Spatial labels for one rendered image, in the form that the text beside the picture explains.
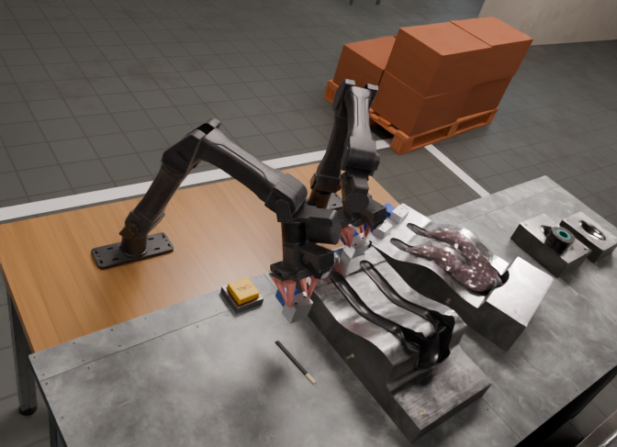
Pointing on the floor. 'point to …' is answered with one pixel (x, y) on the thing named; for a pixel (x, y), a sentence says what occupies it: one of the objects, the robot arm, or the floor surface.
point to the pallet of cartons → (434, 77)
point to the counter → (555, 11)
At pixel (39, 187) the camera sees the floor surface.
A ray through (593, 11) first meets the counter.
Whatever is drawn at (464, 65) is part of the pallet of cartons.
